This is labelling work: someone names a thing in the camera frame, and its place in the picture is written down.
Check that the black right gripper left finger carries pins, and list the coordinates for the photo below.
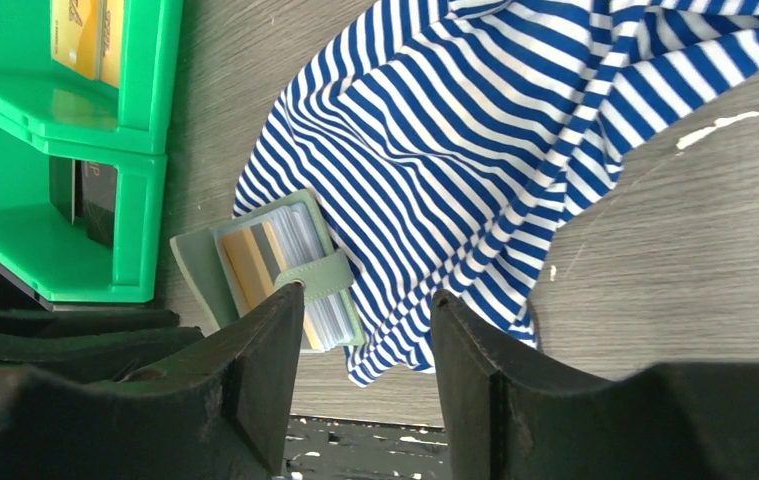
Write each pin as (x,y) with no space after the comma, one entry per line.
(217,409)

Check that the green card holder wallet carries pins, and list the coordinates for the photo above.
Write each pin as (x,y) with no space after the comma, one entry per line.
(232,267)

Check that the green plastic bin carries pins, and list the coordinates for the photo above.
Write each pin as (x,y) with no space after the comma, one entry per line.
(48,112)

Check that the blue white striped cloth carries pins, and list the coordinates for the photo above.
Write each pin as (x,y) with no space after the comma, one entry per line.
(447,141)

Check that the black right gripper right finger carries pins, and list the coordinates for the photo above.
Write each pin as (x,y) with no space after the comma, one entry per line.
(512,412)

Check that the gold card in bin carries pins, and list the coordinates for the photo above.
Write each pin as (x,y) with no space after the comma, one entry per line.
(86,36)

